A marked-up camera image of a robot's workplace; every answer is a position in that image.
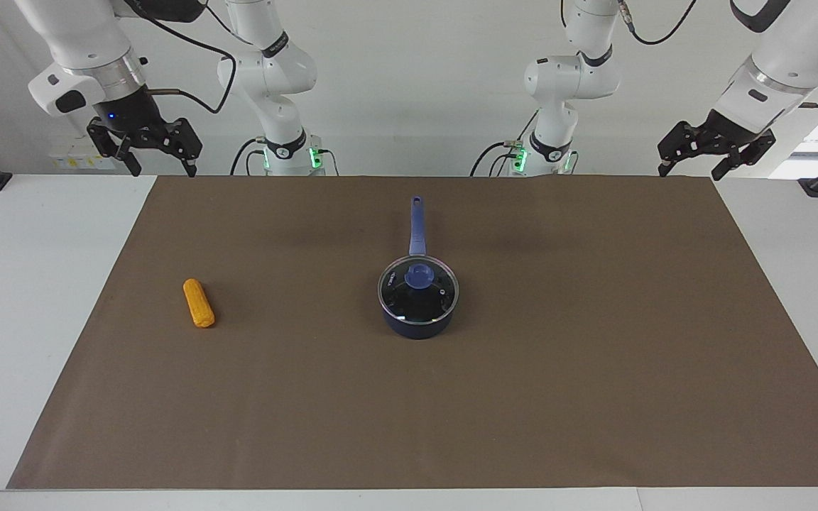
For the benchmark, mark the orange corn cob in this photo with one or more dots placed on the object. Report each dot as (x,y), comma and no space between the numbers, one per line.
(199,304)

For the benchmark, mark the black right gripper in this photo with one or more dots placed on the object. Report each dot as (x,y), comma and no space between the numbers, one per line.
(128,117)

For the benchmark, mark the glass lid blue knob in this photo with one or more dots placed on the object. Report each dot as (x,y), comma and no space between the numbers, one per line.
(398,294)

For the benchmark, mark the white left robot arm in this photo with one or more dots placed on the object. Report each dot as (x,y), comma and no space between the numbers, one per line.
(771,78)

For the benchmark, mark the brown table mat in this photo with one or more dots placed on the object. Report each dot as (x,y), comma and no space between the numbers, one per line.
(522,397)

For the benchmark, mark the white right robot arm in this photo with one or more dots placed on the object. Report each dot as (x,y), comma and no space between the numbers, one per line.
(82,42)

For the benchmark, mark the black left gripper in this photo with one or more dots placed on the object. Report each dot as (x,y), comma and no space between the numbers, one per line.
(732,131)

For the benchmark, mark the white wall socket strip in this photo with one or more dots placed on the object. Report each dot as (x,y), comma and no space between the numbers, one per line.
(79,160)

